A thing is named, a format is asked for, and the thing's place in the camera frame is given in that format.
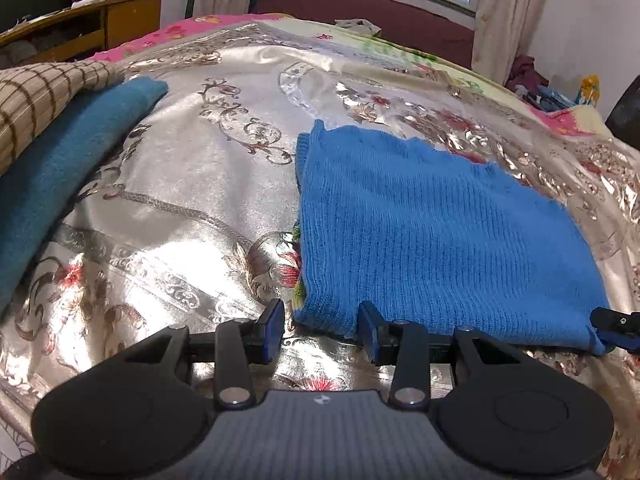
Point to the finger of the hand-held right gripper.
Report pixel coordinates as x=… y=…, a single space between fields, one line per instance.
x=615 y=330

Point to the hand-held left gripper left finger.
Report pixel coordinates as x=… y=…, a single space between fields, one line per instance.
x=272 y=332

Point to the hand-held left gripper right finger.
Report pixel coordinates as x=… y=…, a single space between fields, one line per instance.
x=371 y=332

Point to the blue knit sweater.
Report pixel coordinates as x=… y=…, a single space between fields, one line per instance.
x=425 y=240

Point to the pile of clothes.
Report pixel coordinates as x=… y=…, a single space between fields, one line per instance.
x=535 y=82

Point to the floral satin bedspread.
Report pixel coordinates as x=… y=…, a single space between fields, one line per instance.
x=210 y=200

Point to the yellow toy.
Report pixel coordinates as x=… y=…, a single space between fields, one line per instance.
x=590 y=87

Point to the teal folded cloth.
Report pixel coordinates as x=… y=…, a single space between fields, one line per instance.
x=65 y=170

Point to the pale green floral sheet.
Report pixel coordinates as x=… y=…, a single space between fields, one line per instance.
x=400 y=52

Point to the white crumpled cloth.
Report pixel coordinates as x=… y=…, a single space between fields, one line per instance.
x=357 y=25

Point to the pink floral bed sheet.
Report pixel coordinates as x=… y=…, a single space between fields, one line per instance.
x=200 y=27

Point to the beige plaid cloth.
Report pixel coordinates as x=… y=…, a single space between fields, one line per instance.
x=40 y=95

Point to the wooden cabinet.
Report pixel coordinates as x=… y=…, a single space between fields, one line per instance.
x=85 y=30

